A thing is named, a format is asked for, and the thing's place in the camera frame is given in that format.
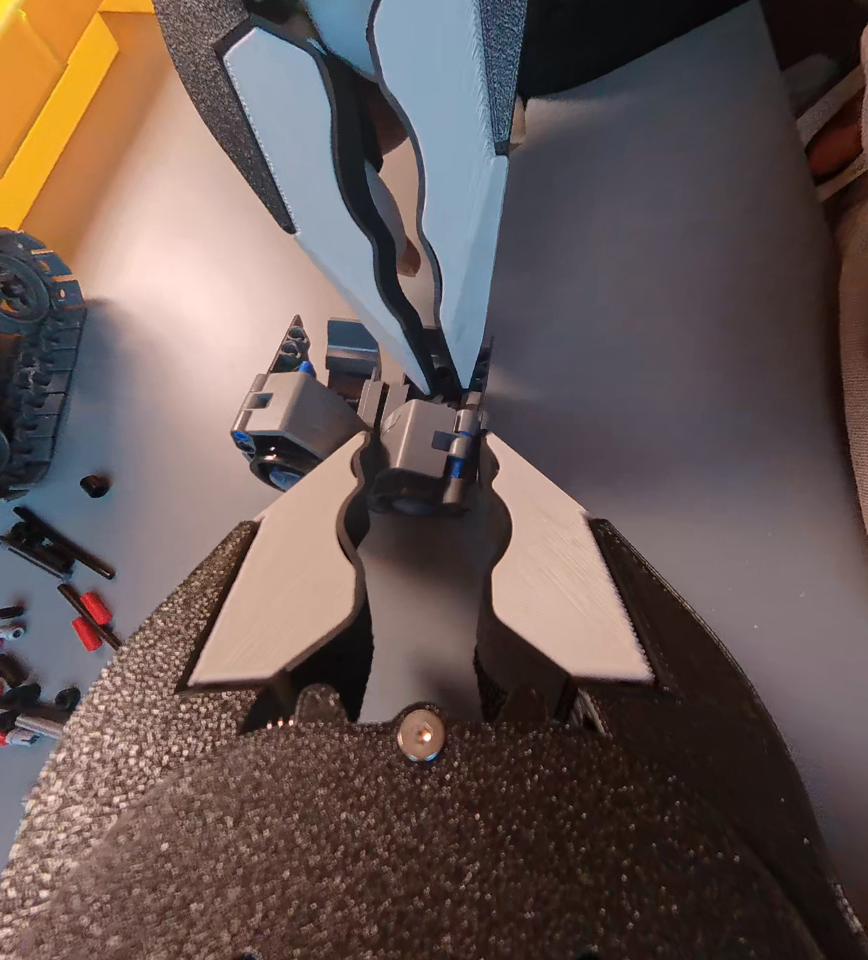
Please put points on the small black round piece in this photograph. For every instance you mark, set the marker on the small black round piece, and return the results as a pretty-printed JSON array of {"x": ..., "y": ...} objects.
[{"x": 95, "y": 484}]

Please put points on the yellow toy robot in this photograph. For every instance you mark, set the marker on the yellow toy robot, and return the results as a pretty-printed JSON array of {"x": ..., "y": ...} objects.
[{"x": 6, "y": 360}]

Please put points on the black long beam piece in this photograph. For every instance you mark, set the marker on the black long beam piece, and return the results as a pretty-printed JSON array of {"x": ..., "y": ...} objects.
[{"x": 51, "y": 544}]

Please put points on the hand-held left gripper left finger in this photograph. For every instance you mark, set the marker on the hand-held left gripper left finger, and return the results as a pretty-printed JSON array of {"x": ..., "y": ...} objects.
[{"x": 284, "y": 585}]

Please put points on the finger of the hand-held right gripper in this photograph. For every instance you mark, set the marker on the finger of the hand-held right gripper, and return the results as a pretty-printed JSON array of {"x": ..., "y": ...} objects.
[
  {"x": 456, "y": 187},
  {"x": 291, "y": 150}
]

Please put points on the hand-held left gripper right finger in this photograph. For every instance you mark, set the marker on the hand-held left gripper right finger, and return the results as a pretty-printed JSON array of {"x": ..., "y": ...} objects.
[{"x": 561, "y": 592}]

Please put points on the grey desk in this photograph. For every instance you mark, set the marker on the grey desk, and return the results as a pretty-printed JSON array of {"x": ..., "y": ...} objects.
[{"x": 629, "y": 375}]

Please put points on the person's right hand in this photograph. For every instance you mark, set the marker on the person's right hand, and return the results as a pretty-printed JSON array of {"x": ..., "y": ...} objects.
[{"x": 385, "y": 131}]

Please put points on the large yellow storage bin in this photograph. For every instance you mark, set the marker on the large yellow storage bin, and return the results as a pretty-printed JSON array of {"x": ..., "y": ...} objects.
[{"x": 6, "y": 97}]

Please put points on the grey block head assembly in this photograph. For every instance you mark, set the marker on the grey block head assembly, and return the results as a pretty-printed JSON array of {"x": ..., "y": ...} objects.
[{"x": 419, "y": 450}]

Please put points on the black wrist rest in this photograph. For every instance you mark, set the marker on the black wrist rest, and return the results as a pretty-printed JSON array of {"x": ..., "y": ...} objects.
[{"x": 629, "y": 37}]

